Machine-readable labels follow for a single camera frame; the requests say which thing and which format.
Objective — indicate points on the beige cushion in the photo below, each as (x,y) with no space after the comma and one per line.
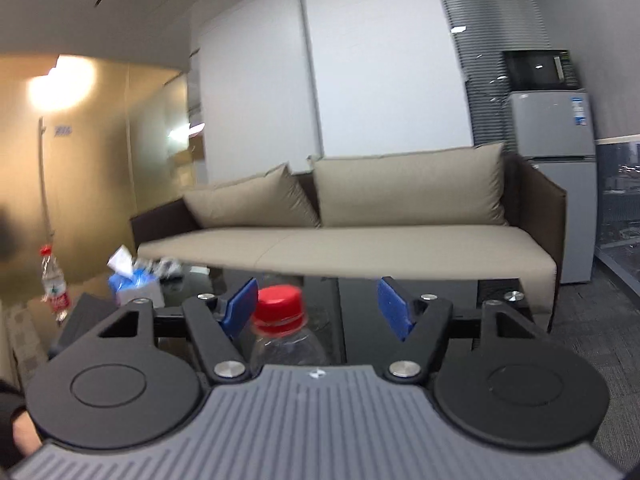
(273,199)
(455,187)

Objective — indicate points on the blue white tissue box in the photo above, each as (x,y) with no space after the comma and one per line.
(128,283)

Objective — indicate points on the clear water bottle red label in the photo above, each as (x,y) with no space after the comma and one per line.
(300,348)

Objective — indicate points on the person left hand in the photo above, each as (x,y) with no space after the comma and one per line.
(25,435)

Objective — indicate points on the right beige cushion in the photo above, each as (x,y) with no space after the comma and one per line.
(455,187)

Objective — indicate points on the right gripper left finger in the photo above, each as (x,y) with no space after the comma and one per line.
(213,325)

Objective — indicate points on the black microwave oven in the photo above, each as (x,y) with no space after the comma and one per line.
(540,70)

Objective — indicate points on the silver table disc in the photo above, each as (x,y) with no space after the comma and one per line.
(514,296)

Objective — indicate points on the silver refrigerator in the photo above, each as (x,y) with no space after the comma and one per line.
(554,131)

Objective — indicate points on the beige brown sofa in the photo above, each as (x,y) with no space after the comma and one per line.
(529,247)

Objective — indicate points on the left beige cushion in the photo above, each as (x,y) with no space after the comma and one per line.
(273,199)

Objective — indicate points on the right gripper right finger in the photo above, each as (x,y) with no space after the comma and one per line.
(420,325)

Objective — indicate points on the grey crumpled cloth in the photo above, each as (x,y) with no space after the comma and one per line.
(166,269)

